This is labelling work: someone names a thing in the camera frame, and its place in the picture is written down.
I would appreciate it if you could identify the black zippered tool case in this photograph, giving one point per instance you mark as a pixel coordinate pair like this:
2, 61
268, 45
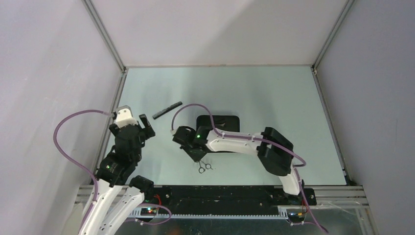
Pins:
223, 122

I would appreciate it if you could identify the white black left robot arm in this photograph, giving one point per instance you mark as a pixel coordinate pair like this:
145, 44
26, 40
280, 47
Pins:
113, 199

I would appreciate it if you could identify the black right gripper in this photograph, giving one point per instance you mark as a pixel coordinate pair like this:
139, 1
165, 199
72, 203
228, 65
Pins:
196, 157

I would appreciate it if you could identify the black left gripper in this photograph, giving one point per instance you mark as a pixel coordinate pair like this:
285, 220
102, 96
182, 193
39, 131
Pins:
149, 131

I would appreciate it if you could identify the grey slotted cable duct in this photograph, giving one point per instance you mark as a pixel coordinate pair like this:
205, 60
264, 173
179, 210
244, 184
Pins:
140, 213

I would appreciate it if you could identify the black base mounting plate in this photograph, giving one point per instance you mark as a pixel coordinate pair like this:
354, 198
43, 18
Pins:
245, 200

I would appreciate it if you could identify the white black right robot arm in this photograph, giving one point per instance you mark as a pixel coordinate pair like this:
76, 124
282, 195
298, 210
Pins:
182, 153

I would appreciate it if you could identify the black hair comb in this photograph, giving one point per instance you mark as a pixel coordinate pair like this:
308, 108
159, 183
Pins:
166, 110

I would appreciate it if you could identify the silver hair scissors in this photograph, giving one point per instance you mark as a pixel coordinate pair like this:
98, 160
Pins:
203, 167

